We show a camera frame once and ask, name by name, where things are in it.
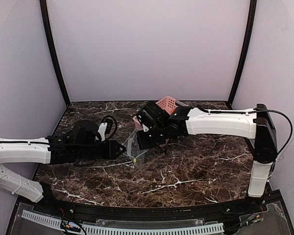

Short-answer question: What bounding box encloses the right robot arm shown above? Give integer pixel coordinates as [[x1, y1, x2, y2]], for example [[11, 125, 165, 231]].
[[133, 101, 291, 198]]

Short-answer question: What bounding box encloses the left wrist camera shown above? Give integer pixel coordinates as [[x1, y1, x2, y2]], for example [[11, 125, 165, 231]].
[[98, 115, 118, 142]]

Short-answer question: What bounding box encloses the left black corner post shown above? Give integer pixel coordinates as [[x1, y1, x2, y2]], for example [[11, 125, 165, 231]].
[[39, 0, 71, 107]]

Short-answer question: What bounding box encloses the black front frame rail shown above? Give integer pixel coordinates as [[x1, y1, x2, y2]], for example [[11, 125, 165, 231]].
[[34, 197, 267, 222]]

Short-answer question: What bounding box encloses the pink plastic basket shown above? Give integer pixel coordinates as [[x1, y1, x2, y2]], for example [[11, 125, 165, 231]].
[[133, 96, 187, 130]]

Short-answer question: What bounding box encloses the clear zip top bag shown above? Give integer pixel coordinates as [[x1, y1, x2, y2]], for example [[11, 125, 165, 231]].
[[123, 129, 147, 168]]

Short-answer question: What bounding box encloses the clear acrylic plate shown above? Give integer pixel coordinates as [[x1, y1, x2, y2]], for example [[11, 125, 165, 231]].
[[95, 218, 204, 230]]

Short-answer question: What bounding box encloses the white slotted cable duct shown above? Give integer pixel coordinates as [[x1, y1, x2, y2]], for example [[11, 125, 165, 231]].
[[21, 210, 224, 235]]

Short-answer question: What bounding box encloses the right black corner post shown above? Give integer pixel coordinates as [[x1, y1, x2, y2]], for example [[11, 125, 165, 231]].
[[227, 0, 257, 108]]

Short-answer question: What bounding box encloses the black corner post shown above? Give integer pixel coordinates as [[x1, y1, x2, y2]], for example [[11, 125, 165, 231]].
[[227, 0, 257, 108], [39, 0, 71, 107]]

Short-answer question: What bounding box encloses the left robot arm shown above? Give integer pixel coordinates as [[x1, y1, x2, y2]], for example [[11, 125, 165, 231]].
[[0, 117, 126, 203]]

